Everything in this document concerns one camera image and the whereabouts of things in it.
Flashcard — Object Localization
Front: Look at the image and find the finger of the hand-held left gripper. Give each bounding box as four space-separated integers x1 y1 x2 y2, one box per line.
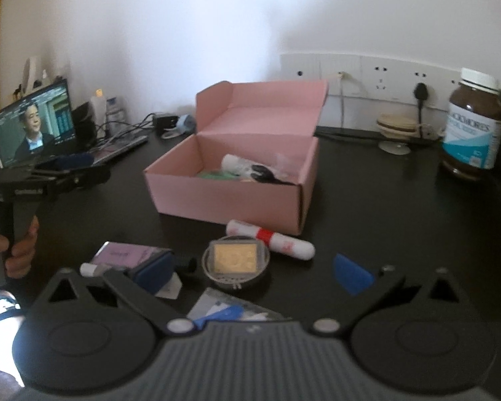
33 153 111 195

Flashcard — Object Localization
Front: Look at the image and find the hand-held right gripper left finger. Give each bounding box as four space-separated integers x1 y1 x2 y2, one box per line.
37 251 195 337

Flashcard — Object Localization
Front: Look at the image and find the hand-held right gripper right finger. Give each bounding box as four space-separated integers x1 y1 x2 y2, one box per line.
310 254 470 335

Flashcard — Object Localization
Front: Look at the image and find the purple sachet packet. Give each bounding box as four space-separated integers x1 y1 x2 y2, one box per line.
91 241 172 270

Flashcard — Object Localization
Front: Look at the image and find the white roll red band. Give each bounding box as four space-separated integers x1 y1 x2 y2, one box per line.
226 219 316 262

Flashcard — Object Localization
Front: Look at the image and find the clear plastic packet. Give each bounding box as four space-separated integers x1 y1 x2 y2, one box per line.
186 287 285 322

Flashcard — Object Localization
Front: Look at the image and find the metal strainer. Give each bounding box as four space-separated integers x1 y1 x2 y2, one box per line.
201 236 272 291

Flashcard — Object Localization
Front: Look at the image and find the clear case gold pad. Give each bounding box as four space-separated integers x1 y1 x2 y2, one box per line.
209 240 262 276

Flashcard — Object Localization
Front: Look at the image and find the pink cardboard box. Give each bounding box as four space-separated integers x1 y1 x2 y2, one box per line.
143 80 330 235

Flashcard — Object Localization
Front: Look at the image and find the white squeeze tube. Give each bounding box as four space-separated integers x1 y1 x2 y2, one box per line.
221 154 255 176

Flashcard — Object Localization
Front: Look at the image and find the person's left hand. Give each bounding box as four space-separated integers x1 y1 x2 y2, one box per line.
0 216 40 279

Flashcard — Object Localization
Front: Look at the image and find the black speaker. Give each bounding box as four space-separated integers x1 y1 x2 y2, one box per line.
71 102 97 151

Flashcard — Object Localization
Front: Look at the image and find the silver slim device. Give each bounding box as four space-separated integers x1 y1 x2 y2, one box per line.
81 134 149 163

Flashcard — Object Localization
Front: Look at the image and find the white lotion bottle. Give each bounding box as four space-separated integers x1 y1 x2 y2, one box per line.
90 89 108 138

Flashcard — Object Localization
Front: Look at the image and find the black laptop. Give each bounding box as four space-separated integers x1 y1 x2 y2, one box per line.
0 79 78 170

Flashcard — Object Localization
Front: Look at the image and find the clear bottle blue label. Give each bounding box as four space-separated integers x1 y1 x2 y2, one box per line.
106 98 128 128

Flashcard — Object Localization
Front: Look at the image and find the black power adapter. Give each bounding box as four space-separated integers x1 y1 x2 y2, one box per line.
154 114 180 130

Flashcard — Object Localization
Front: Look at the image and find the brown supplement bottle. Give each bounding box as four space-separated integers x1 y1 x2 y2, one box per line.
440 68 501 181

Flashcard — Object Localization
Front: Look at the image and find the black power plug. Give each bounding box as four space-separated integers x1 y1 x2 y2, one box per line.
413 83 429 134

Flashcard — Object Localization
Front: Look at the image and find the black cable bundle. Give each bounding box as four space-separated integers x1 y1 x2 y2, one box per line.
95 113 159 147

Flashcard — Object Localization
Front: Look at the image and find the white round frame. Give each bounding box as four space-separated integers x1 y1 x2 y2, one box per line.
23 56 42 88

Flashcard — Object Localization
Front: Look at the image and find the white wall socket panel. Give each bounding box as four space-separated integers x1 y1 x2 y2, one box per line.
280 52 464 109

